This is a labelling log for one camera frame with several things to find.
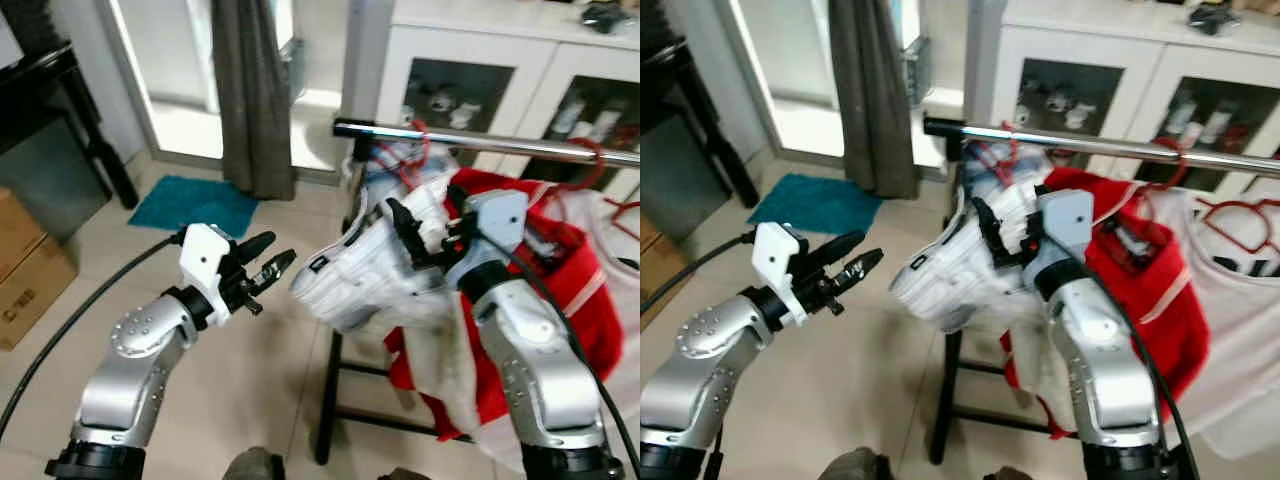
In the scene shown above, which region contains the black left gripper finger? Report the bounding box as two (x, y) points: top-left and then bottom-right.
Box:
(250, 249), (298, 291)
(835, 249), (887, 291)
(808, 230), (867, 263)
(233, 231), (277, 263)

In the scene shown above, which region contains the white shirt with black tag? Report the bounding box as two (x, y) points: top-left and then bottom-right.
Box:
(888, 172), (1081, 436)
(290, 172), (483, 438)

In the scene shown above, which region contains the red polo shirt white trim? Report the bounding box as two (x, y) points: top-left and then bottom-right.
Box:
(1000, 165), (1213, 441)
(385, 168), (626, 443)

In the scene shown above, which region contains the teal floor mat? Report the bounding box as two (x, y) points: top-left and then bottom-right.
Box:
(745, 173), (876, 236)
(127, 176), (261, 241)

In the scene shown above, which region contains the blue denim garment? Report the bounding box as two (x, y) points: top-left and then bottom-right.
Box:
(955, 140), (1051, 211)
(355, 140), (461, 216)

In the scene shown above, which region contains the grey curtain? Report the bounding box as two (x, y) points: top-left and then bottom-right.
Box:
(828, 0), (919, 199)
(210, 0), (298, 201)

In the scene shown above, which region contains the white glass-door cabinet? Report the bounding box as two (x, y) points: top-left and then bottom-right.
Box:
(975, 0), (1280, 201)
(375, 0), (640, 201)

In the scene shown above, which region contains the printed brown cardboard box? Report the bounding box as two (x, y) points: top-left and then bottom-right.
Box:
(0, 235), (79, 351)
(640, 215), (669, 326)

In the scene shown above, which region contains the grey left robot foot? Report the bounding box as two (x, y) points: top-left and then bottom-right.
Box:
(225, 447), (286, 480)
(818, 447), (891, 480)

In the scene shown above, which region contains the plain brown cardboard box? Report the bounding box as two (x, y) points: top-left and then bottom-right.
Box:
(0, 185), (46, 281)

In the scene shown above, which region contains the black desk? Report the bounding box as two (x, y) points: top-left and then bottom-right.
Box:
(640, 35), (761, 211)
(0, 40), (141, 211)

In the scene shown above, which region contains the small black device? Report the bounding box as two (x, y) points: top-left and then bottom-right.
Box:
(583, 3), (631, 31)
(1188, 5), (1241, 36)

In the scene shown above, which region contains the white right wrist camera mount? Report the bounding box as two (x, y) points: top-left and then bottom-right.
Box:
(465, 190), (529, 276)
(1035, 188), (1096, 271)

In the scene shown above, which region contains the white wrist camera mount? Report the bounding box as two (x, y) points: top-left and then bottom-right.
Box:
(752, 222), (809, 326)
(465, 190), (529, 276)
(1035, 188), (1096, 271)
(180, 223), (236, 326)

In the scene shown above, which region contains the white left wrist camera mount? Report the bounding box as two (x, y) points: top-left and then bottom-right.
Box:
(752, 222), (809, 326)
(180, 223), (236, 326)

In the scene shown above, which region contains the silver metal clothes rail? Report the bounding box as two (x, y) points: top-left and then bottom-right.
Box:
(922, 116), (1280, 179)
(333, 118), (640, 169)

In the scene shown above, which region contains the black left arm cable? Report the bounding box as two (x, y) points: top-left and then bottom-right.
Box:
(640, 232), (761, 316)
(0, 232), (189, 441)

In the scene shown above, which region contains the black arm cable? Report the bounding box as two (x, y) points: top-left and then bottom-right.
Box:
(640, 232), (761, 316)
(478, 228), (640, 479)
(1068, 252), (1201, 480)
(0, 232), (189, 441)

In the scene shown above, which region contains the black metal rack frame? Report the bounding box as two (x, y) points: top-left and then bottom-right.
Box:
(928, 140), (1081, 466)
(315, 150), (471, 466)

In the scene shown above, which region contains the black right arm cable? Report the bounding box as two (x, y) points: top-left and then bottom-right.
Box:
(1068, 252), (1201, 480)
(478, 228), (640, 479)

